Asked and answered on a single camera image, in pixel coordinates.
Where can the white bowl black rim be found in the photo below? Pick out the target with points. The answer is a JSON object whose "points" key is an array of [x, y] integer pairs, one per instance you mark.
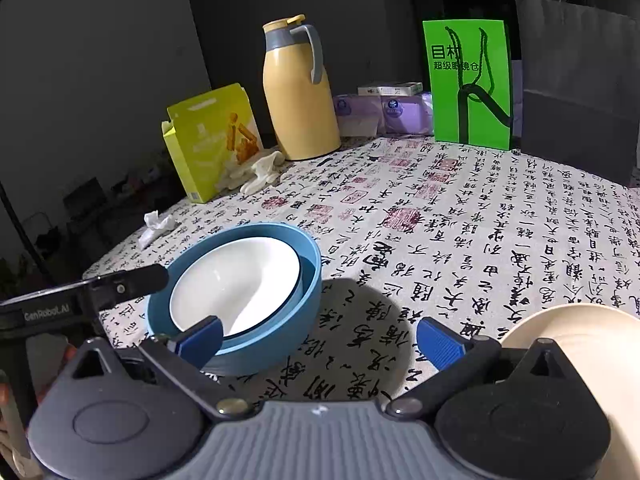
{"points": [[244, 283]]}

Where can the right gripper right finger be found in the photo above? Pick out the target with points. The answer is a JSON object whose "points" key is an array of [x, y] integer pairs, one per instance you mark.
{"points": [[459, 363]]}

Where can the purple tissue pack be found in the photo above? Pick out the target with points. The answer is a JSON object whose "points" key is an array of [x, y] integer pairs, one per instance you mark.
{"points": [[370, 116]]}

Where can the black paper bag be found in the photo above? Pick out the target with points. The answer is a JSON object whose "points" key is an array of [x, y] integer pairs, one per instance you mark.
{"points": [[580, 87]]}

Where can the blue bowl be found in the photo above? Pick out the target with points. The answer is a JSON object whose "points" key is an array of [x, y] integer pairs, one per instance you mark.
{"points": [[270, 342]]}

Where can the person's left hand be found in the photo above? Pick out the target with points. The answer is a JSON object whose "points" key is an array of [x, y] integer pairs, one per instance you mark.
{"points": [[12, 426]]}

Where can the yellow-green snack box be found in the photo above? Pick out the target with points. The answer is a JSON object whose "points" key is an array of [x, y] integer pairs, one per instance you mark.
{"points": [[208, 137]]}

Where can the calligraphy print tablecloth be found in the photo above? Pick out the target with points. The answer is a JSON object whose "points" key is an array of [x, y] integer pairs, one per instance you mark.
{"points": [[411, 228]]}

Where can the crumpled white tissue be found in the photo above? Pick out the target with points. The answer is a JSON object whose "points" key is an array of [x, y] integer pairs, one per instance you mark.
{"points": [[155, 227]]}

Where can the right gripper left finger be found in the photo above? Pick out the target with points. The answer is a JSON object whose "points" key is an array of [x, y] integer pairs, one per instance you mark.
{"points": [[178, 360]]}

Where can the white rubber gloves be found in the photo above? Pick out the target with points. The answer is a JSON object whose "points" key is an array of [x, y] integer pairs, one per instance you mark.
{"points": [[255, 174]]}

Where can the green paper bag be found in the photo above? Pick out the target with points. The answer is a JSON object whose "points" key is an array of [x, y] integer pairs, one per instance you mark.
{"points": [[469, 67]]}

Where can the cream white plate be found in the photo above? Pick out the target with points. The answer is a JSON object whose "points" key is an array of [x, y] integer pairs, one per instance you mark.
{"points": [[603, 345]]}

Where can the yellow thermos jug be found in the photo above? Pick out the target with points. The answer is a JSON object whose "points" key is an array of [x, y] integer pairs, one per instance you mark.
{"points": [[298, 91]]}

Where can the small white box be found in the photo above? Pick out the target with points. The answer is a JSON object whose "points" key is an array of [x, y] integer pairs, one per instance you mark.
{"points": [[408, 88]]}

